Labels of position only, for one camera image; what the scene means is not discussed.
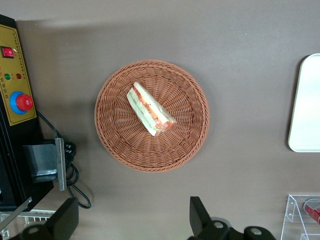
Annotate cream plastic tray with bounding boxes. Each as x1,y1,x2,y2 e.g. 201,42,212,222
287,53,320,153

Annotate round brown wicker basket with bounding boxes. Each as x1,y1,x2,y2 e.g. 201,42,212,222
94,59,210,173

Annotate triangle sandwich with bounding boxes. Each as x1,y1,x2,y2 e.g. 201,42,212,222
126,81,178,137

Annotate white wire rack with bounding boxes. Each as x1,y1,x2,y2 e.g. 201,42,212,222
0,209,57,240

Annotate black machine power cable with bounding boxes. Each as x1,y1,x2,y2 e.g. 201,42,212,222
36,109,92,210

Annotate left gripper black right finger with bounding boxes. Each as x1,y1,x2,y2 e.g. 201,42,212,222
188,196,245,240

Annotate red cola bottle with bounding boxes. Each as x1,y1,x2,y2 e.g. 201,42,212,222
303,198,320,226

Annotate black machine with yellow panel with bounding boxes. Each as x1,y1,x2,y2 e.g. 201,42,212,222
0,13,67,213

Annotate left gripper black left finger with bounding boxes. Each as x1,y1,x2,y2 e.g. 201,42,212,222
9,197,80,240

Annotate clear acrylic bottle stand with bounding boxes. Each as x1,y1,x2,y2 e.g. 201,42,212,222
279,193,320,240

